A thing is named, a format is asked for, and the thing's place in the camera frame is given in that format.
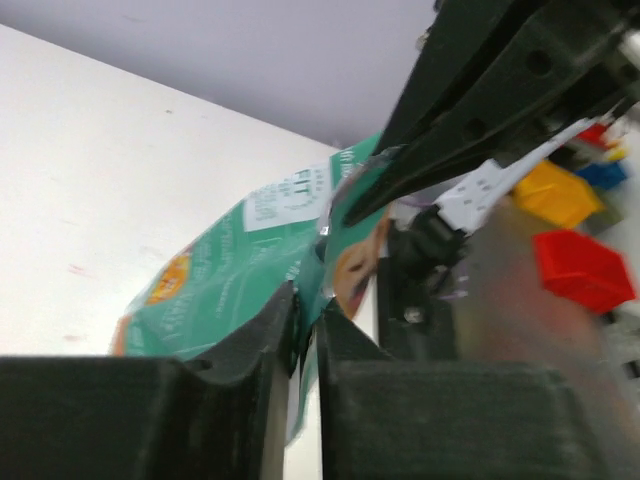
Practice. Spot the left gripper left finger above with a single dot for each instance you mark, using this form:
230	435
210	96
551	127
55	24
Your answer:
221	415

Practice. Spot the red storage bin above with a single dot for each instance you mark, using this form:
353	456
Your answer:
576	267

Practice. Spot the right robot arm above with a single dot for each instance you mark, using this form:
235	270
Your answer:
413	323

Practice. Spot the yellow storage bin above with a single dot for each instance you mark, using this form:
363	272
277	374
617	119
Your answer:
556	196

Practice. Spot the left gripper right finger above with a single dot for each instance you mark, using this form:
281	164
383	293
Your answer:
384	418

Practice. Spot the blue storage bin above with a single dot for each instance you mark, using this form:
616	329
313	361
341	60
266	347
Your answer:
606	176

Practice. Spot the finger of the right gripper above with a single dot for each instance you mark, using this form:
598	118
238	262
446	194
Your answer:
496	79

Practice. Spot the green pet food bag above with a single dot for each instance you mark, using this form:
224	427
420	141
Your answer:
225	276

